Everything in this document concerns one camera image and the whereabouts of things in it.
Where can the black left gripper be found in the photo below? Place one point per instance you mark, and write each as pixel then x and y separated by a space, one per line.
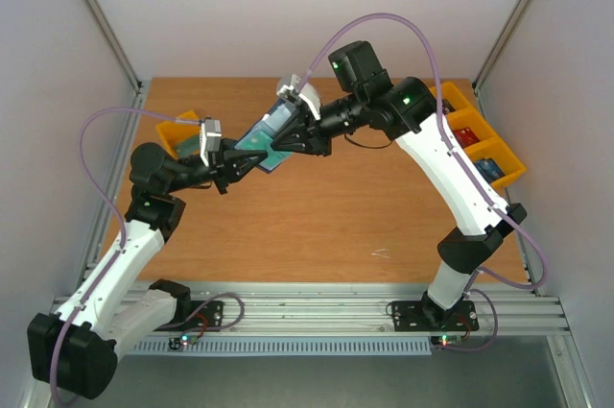
pixel 225 169

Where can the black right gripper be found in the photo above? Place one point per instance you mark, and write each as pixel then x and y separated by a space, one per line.
pixel 317 130

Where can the red credit card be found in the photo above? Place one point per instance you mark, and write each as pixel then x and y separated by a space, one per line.
pixel 466 137

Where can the blue credit card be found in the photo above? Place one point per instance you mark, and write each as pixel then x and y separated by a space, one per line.
pixel 489 169

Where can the teal credit card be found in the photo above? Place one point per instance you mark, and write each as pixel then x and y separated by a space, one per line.
pixel 261 141

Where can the black credit card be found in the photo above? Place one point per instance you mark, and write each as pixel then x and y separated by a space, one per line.
pixel 447 107

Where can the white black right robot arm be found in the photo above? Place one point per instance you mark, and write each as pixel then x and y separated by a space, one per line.
pixel 406 113

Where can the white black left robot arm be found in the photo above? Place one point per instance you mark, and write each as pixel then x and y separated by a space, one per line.
pixel 77 348

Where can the yellow bin left side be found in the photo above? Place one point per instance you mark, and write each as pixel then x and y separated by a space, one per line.
pixel 180 140

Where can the yellow bin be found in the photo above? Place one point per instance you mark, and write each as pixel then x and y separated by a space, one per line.
pixel 454 95
pixel 180 140
pixel 496 162
pixel 469 127

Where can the yellow bin far right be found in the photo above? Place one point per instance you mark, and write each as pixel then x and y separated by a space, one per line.
pixel 454 95

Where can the yellow bin middle right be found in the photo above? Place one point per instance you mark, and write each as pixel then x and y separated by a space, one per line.
pixel 469 127

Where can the left small circuit board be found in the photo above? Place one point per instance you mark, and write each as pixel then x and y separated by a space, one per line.
pixel 182 342

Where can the small circuit board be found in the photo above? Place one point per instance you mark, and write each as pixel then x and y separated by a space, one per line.
pixel 446 340
pixel 182 342

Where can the yellow bin near right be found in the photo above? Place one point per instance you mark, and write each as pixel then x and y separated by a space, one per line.
pixel 496 162

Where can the right small circuit board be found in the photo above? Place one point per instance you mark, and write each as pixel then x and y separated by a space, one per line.
pixel 446 340

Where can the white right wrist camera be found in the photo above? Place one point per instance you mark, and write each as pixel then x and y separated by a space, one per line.
pixel 287 89

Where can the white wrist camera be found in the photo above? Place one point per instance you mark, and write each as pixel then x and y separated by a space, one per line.
pixel 287 89
pixel 210 138

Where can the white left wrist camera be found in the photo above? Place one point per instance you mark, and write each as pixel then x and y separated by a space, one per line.
pixel 210 138

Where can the aluminium rail base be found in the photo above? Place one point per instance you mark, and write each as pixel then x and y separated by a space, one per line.
pixel 347 309

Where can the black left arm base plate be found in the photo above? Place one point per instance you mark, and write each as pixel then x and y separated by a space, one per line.
pixel 211 315

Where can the grey slotted cable duct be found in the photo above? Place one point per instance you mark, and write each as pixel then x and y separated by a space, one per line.
pixel 219 346

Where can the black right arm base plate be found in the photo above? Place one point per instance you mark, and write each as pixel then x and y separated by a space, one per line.
pixel 415 315

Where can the left aluminium corner post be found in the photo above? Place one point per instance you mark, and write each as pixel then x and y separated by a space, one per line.
pixel 95 9

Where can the aluminium corner post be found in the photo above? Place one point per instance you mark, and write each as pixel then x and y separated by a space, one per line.
pixel 95 9
pixel 514 19

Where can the right aluminium corner post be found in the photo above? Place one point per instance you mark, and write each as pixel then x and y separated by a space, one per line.
pixel 514 19

